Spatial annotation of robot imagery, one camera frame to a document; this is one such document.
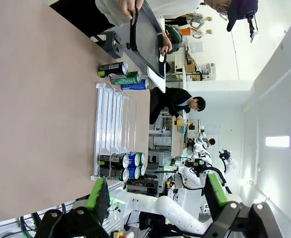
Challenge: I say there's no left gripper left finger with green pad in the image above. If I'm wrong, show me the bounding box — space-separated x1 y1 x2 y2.
35 178 111 238

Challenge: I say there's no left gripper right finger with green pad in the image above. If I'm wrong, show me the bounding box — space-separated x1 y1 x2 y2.
202 173 282 238

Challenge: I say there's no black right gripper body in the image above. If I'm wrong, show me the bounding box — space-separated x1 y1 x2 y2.
184 158 206 174

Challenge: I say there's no black Pepsi can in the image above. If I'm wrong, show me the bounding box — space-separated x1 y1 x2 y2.
97 61 129 79
98 167 130 182
97 153 130 169

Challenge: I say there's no black serving tray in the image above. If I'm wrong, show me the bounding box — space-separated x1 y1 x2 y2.
129 0 166 80

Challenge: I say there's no person in black jacket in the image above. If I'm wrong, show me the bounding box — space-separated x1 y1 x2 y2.
149 86 207 125

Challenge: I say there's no person in white sweater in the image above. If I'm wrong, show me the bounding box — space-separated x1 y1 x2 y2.
50 0 259 38

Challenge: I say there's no person's left hand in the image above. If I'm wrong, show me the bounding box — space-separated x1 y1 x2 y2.
158 35 173 56

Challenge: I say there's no person's right hand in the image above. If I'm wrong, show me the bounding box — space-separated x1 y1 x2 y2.
118 0 146 20

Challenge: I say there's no brown background table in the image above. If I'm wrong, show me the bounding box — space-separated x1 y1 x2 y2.
171 116 187 158

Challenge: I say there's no black power strip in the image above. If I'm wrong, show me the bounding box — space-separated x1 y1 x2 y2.
126 181 159 195

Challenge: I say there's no clear acrylic can rack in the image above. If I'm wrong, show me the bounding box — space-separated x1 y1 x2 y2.
90 82 138 181

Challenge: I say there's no rectangular ceiling light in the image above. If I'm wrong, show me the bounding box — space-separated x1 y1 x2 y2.
265 135 291 149

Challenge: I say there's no white table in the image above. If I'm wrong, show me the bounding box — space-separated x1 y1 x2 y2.
147 65 167 94

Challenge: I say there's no cardboard box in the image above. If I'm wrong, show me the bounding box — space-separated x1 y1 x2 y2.
184 63 198 74

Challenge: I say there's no mannequin with orange garment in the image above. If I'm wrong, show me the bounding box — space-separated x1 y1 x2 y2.
179 26 213 40

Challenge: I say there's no dark grey clamp device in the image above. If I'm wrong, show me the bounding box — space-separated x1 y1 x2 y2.
90 31 131 60

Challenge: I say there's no mannequin with grey garment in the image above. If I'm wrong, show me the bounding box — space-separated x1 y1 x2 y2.
171 12 213 27

